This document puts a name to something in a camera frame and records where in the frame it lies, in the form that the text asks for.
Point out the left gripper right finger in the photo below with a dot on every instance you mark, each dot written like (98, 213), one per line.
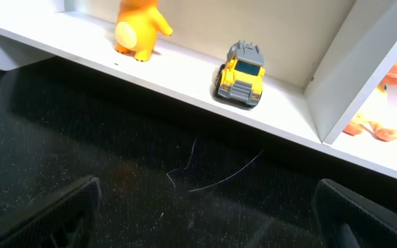
(364, 217)

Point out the white shelf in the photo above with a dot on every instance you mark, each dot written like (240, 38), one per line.
(184, 69)

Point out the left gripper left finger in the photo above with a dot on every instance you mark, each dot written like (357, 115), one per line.
(47, 213)

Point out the orange rubber toy figure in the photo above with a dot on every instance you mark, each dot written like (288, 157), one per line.
(140, 27)

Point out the grey and yellow toy truck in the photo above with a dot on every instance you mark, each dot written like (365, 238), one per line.
(241, 77)

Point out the yellow plush duck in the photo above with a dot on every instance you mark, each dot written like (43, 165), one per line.
(384, 132)

